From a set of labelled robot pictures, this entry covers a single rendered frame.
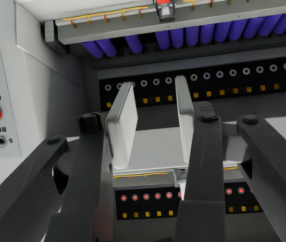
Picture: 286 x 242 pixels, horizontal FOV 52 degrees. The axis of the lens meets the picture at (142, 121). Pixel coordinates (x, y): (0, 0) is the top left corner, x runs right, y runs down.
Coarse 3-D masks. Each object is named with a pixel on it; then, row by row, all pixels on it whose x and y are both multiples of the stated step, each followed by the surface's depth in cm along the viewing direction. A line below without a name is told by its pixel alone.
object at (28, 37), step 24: (24, 0) 31; (48, 0) 32; (72, 0) 32; (96, 0) 32; (120, 0) 33; (144, 0) 33; (24, 24) 32; (48, 24) 36; (24, 48) 32; (48, 48) 38; (72, 48) 45; (72, 72) 46; (120, 72) 49; (144, 72) 48
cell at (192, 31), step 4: (188, 28) 37; (192, 28) 37; (196, 28) 37; (188, 32) 38; (192, 32) 38; (196, 32) 39; (188, 36) 40; (192, 36) 40; (196, 36) 40; (188, 40) 41; (192, 40) 41; (196, 40) 41; (188, 44) 43; (192, 44) 42
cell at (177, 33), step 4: (180, 28) 37; (172, 32) 38; (176, 32) 38; (180, 32) 38; (172, 36) 40; (176, 36) 39; (180, 36) 39; (172, 40) 41; (176, 40) 40; (180, 40) 41; (172, 44) 43; (176, 44) 42; (180, 44) 42
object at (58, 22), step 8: (200, 0) 33; (208, 0) 33; (216, 0) 33; (144, 8) 34; (152, 8) 34; (88, 16) 35; (96, 16) 35; (112, 16) 35; (56, 24) 36; (64, 24) 36
